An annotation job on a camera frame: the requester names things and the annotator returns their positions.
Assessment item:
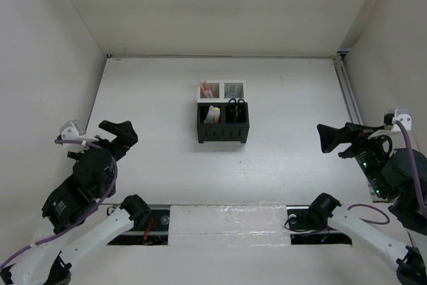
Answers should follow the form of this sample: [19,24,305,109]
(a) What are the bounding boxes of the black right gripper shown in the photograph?
[316,120,392,196]

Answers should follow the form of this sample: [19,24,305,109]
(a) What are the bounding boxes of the green highlighter marker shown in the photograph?
[203,105,216,124]

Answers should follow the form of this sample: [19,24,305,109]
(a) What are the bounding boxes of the red pen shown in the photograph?
[204,81,214,98]
[199,81,210,98]

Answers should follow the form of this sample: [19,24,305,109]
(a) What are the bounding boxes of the black handled scissors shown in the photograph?
[228,98,246,123]

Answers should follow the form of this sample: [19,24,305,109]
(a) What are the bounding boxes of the blue highlighter pen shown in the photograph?
[199,81,205,92]

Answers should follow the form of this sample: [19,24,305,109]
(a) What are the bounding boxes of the purple highlighter marker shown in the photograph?
[206,110,220,124]

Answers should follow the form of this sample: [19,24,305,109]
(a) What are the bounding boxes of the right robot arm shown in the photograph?
[308,115,426,284]

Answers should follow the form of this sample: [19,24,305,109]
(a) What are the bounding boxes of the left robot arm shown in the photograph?
[1,120,151,284]

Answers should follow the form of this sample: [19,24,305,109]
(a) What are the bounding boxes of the black slotted organizer box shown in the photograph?
[196,102,250,144]

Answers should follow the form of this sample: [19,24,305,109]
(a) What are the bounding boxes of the white slotted organizer box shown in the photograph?
[196,80,247,103]

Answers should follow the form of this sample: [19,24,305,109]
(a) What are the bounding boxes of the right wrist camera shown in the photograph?
[384,109,412,132]

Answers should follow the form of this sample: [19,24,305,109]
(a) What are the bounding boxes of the aluminium rail right side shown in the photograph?
[332,52,388,203]

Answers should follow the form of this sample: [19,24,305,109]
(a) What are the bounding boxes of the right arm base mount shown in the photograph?
[284,206,352,245]

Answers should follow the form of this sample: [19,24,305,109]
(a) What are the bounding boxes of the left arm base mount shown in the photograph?
[106,195,170,246]

